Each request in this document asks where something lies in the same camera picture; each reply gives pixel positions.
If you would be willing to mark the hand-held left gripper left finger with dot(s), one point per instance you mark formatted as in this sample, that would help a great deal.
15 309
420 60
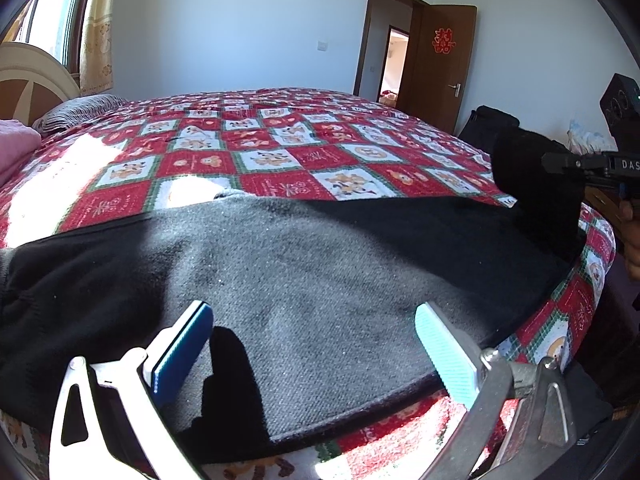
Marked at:
182 350

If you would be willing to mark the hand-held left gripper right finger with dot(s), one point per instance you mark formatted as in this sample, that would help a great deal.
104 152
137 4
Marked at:
445 355

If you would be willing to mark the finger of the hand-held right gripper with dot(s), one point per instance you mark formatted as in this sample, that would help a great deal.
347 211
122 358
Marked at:
570 162
605 185

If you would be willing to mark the black pants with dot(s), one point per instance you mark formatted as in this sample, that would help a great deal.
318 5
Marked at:
300 270

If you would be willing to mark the person's right hand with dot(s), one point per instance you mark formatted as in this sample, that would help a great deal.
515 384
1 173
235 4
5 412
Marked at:
632 240

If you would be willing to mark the clear plastic bag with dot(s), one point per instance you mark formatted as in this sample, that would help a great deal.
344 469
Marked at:
590 137

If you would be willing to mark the black chair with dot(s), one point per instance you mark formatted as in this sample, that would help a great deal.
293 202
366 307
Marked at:
485 125

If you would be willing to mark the brown wooden door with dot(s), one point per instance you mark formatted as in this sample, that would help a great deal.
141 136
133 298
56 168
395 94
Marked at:
440 90

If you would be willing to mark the red paper door decoration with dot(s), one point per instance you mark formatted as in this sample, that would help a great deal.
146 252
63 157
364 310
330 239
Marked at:
444 40

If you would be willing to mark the red printed bedsheet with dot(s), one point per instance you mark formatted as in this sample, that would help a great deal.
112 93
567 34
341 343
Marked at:
280 155

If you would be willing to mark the striped pillow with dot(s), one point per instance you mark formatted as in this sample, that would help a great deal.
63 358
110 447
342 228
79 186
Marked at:
75 110

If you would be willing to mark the folded pink blanket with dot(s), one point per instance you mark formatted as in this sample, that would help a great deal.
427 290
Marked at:
15 145

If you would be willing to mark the cream and wood headboard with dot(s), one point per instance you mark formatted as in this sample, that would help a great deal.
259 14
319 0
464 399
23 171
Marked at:
45 67

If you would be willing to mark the narrow yellow curtain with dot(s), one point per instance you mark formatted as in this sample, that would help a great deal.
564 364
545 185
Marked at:
97 35

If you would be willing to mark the window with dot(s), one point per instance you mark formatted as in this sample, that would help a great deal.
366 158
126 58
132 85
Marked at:
55 5

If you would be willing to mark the brown door frame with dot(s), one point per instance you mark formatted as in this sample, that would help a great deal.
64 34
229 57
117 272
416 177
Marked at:
365 35

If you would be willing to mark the white wall switch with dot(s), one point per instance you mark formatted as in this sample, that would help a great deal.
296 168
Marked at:
323 45

